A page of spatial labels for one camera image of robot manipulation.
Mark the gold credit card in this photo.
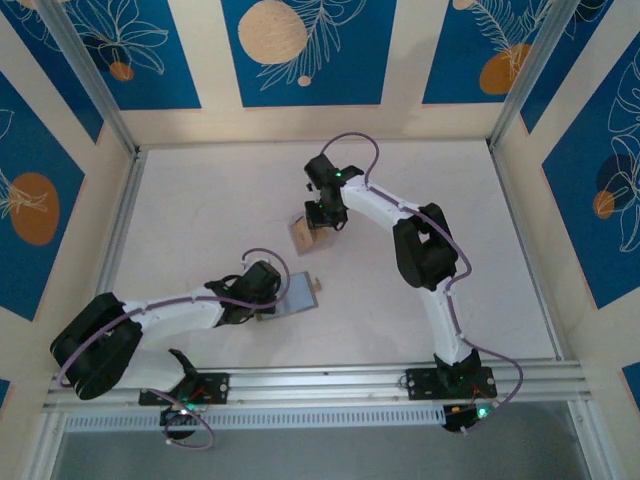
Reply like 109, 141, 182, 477
289, 219, 314, 251

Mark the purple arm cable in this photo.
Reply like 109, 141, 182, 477
319, 131, 525, 436
58, 248, 290, 450

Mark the black controller board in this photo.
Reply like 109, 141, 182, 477
442, 402, 494, 435
159, 404, 204, 442

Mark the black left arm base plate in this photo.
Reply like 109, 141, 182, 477
138, 372, 231, 406

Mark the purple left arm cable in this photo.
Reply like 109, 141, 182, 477
58, 248, 290, 450

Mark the white slotted cable duct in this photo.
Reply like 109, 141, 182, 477
62, 404, 449, 434

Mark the aluminium side rail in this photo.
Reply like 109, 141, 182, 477
92, 147, 149, 304
487, 142, 564, 361

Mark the grey card holder wallet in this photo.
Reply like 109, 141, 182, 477
253, 271, 325, 325

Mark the aluminium frame post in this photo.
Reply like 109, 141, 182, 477
488, 0, 617, 152
37, 0, 140, 157

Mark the aluminium front frame rail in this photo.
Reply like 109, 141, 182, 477
42, 357, 594, 414

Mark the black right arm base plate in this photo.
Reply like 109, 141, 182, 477
404, 366, 499, 401

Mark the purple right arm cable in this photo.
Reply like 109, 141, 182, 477
319, 131, 525, 436

